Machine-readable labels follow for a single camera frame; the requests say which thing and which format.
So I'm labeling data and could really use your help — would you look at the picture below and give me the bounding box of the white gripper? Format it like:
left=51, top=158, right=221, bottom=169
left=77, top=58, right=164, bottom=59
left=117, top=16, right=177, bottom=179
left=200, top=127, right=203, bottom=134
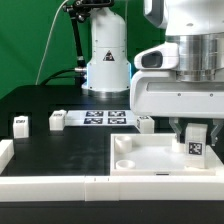
left=130, top=71, right=224, bottom=146

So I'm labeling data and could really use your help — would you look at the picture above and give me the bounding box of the white square table top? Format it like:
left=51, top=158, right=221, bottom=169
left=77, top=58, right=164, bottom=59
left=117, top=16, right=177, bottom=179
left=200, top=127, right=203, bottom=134
left=110, top=133, right=224, bottom=176

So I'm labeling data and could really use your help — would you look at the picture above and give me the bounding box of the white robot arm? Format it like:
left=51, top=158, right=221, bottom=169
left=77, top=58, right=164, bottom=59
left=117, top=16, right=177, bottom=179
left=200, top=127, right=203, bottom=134
left=82, top=0, right=224, bottom=144

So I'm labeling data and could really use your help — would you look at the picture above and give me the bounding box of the white marker sheet with tags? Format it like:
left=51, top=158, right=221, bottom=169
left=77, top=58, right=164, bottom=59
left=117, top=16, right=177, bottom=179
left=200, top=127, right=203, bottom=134
left=65, top=110, right=135, bottom=126

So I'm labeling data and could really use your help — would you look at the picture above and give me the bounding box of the white U-shaped fence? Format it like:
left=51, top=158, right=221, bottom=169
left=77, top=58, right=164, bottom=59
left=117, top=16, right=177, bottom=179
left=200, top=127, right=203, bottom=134
left=0, top=140, right=224, bottom=202

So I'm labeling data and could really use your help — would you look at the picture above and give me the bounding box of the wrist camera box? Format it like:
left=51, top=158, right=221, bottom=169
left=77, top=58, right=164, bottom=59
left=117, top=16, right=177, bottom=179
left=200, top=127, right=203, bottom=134
left=134, top=42, right=179, bottom=70

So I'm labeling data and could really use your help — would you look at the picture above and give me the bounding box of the black cable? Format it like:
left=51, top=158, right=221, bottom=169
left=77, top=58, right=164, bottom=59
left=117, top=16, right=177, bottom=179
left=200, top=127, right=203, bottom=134
left=40, top=68, right=88, bottom=86

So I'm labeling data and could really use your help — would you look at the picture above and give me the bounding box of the black camera stand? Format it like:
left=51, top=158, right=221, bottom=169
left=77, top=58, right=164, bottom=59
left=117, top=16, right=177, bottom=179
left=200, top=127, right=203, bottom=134
left=62, top=0, right=116, bottom=86

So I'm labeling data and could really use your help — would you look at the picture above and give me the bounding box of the white cable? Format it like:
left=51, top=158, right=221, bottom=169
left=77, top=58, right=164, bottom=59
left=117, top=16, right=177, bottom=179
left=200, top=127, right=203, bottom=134
left=35, top=0, right=69, bottom=86

